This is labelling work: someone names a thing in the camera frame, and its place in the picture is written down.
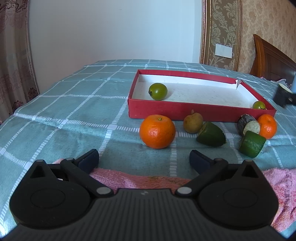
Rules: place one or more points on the green cucumber end piece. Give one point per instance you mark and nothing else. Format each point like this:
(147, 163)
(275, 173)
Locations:
(211, 135)

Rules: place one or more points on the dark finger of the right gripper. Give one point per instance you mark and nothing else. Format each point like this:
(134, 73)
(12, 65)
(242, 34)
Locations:
(289, 99)

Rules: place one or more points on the red cardboard tray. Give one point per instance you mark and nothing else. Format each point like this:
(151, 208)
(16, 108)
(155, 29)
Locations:
(216, 98)

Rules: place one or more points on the brown small pear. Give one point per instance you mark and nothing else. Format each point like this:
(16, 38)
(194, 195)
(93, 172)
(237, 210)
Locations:
(193, 122)

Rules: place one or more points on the green cucumber cut piece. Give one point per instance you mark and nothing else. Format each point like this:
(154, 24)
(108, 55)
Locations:
(251, 144)

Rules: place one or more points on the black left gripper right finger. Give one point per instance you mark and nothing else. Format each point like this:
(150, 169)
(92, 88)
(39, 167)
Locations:
(235, 196)

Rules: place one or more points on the dark sugarcane piece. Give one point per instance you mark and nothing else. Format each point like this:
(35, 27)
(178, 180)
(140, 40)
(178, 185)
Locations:
(246, 123)

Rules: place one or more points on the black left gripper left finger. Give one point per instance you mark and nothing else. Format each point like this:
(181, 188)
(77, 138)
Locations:
(54, 195)

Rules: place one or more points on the gold framed wallpaper panel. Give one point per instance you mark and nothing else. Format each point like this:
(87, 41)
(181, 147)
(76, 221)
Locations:
(221, 24)

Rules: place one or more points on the white wall switch plate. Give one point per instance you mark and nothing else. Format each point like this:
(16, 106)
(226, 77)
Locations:
(223, 51)

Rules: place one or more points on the large green tomato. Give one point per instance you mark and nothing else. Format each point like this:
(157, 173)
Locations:
(158, 91)

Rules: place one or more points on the wooden headboard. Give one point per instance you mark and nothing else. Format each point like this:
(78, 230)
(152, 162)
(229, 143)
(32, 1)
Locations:
(271, 63)

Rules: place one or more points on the small green tomato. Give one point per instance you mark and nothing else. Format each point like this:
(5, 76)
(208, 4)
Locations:
(259, 105)

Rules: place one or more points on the pink towel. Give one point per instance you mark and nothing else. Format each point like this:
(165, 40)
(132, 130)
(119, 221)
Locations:
(281, 180)

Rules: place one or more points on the large orange mandarin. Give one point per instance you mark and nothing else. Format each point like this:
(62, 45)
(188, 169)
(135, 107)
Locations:
(157, 131)

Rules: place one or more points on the brown patterned curtain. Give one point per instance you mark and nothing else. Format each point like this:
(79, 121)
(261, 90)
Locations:
(18, 80)

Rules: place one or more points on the small orange mandarin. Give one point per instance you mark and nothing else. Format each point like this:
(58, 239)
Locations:
(268, 126)

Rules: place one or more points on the teal checked bedsheet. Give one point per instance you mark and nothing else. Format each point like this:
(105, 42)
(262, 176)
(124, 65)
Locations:
(88, 110)

